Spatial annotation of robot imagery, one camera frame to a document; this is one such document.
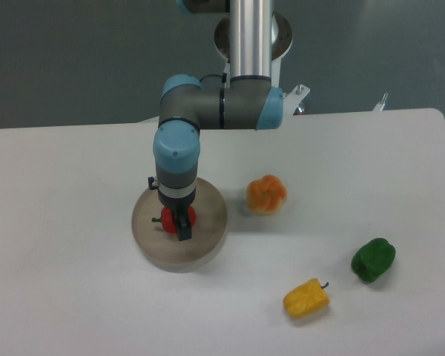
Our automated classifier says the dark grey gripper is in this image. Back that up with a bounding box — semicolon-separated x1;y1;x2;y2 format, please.
148;177;196;241

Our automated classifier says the red toy pepper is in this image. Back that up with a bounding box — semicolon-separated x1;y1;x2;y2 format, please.
151;206;197;234

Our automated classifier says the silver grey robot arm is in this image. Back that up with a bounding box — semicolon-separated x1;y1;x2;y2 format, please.
148;1;283;241

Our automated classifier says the beige round plate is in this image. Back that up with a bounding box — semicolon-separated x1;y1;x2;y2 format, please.
131;178;228;272

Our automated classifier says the yellow toy pepper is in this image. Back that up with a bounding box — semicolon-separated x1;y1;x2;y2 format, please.
283;278;330;319

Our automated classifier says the green toy pepper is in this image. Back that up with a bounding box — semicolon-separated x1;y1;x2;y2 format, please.
351;238;396;283

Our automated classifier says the orange knotted bread roll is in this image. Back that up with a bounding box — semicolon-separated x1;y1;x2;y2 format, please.
246;174;287;215

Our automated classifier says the black cable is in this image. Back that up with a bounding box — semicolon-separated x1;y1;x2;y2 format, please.
199;73;229;88

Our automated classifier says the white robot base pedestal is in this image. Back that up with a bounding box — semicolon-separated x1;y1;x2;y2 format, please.
136;10;390;124

